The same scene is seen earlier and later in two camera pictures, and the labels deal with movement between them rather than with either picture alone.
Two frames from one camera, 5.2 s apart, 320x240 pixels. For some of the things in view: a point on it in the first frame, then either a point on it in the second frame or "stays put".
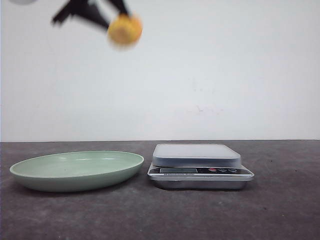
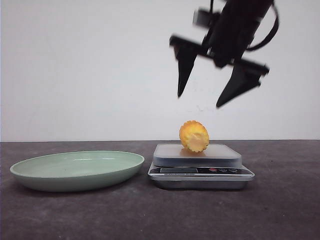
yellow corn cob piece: x=125 y=30 → x=194 y=135
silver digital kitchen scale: x=197 y=167 stays put
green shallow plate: x=75 y=171 stays put
